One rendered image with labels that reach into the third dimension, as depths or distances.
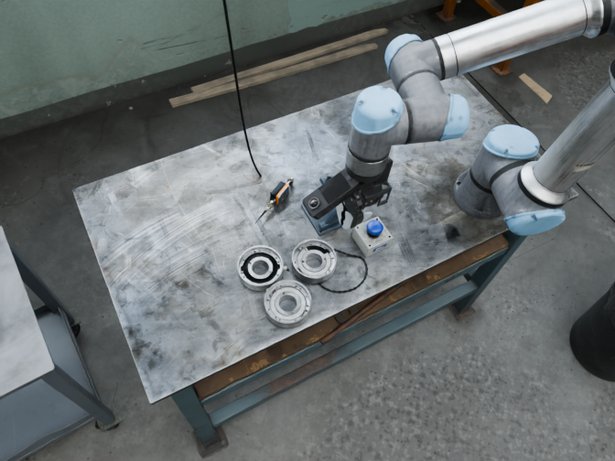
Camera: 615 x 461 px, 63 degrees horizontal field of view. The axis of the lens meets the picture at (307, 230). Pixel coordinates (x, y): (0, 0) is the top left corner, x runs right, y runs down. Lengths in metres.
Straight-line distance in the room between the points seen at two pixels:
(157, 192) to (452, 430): 1.31
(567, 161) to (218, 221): 0.79
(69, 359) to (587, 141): 1.58
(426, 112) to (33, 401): 1.48
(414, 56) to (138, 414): 1.51
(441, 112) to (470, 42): 0.16
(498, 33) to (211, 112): 1.89
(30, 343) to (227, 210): 0.56
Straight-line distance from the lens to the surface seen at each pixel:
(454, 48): 0.96
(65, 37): 2.53
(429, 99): 0.88
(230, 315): 1.16
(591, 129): 1.07
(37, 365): 1.36
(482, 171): 1.29
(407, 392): 1.99
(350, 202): 0.98
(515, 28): 0.99
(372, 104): 0.81
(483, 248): 1.65
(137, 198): 1.36
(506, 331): 2.20
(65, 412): 1.82
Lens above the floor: 1.87
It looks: 58 degrees down
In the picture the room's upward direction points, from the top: 6 degrees clockwise
